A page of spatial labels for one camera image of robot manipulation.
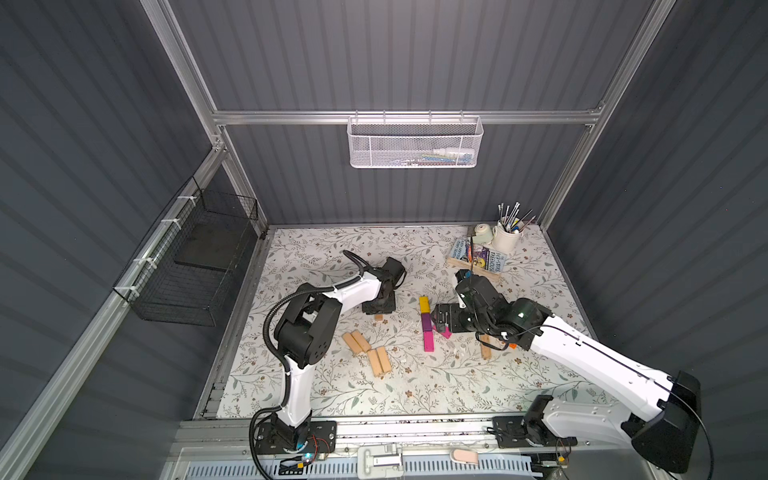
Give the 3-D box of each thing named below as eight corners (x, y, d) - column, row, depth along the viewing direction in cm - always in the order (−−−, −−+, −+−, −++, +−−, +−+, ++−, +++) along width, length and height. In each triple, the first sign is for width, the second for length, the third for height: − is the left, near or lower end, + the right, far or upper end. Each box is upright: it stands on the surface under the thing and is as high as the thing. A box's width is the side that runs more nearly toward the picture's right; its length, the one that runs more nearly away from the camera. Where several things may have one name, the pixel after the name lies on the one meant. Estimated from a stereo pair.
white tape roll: (474, 248, 114) (479, 234, 108) (471, 237, 118) (476, 223, 112) (489, 248, 114) (494, 234, 108) (486, 237, 118) (491, 223, 112)
